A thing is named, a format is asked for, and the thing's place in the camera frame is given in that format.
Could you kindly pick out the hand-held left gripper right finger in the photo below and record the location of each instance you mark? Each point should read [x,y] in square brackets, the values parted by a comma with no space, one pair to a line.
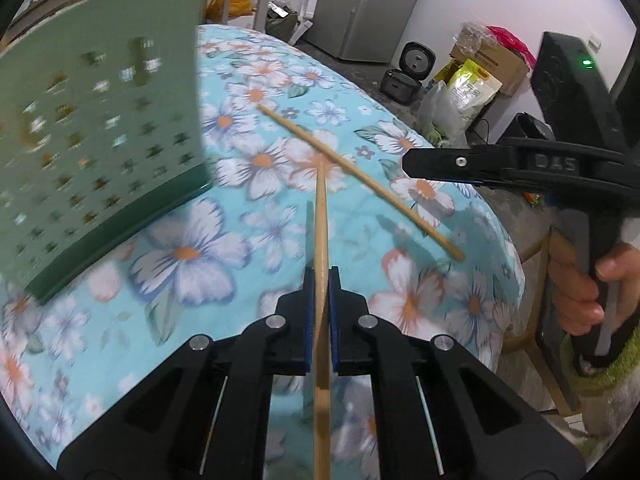
[334,325]

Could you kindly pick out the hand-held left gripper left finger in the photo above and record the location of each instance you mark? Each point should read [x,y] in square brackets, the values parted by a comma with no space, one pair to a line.
[308,330]

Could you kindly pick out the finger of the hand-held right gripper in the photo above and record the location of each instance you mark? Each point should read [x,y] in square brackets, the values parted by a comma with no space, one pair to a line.
[475,183]
[460,161]

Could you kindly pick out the bamboo chopstick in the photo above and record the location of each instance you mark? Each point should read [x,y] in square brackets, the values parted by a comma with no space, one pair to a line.
[360,177]
[321,220]

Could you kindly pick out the green star-cut utensil basket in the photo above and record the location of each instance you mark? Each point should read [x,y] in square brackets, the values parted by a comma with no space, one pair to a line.
[100,135]

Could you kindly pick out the person's right hand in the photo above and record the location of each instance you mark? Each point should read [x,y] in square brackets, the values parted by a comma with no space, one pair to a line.
[575,300]

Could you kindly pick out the black floor device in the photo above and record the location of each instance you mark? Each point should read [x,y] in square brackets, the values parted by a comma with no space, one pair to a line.
[532,127]

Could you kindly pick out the white plastic bag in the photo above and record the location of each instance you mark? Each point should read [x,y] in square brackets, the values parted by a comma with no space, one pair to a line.
[442,115]

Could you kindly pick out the yellow-green printed packet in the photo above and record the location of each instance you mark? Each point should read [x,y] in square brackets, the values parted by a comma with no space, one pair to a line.
[472,87]

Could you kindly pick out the open cardboard box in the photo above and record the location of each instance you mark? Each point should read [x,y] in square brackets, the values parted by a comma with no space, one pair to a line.
[505,67]

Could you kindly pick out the red plastic bag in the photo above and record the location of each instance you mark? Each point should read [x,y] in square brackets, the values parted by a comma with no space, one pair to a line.
[512,42]

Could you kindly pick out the black rice cooker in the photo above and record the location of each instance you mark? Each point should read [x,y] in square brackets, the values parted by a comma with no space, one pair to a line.
[405,80]

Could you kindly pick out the wooden chair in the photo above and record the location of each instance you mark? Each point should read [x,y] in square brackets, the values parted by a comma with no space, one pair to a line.
[555,247]

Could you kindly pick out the clear plastic bag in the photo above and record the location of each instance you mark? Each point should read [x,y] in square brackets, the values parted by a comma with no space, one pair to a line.
[472,37]

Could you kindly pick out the grey refrigerator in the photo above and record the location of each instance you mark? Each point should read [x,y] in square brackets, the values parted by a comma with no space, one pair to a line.
[375,5]

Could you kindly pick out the white upright panel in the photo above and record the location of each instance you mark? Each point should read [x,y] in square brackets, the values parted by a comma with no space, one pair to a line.
[306,15]

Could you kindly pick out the floral turquoise blanket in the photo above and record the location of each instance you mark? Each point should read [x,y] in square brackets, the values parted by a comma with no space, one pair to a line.
[225,125]

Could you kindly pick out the green bag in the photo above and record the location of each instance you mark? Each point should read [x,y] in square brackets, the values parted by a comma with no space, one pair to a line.
[280,22]

